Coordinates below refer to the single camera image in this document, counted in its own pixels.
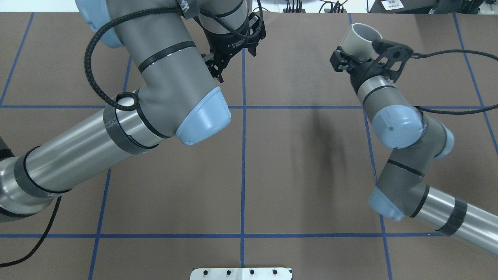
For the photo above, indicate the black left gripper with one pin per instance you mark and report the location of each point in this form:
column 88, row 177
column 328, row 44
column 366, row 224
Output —
column 228, row 44

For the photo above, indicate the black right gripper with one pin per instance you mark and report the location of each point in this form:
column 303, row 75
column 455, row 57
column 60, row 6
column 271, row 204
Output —
column 363, row 71

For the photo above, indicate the white plastic cup with handle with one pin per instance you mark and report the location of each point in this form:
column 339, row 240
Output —
column 358, row 40

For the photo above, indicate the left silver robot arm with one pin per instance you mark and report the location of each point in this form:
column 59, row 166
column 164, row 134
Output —
column 180, row 48

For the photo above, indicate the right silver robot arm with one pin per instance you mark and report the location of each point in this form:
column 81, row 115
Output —
column 416, row 140

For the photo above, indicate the white camera pole with base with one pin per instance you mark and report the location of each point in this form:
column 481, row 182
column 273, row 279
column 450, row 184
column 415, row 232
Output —
column 261, row 273

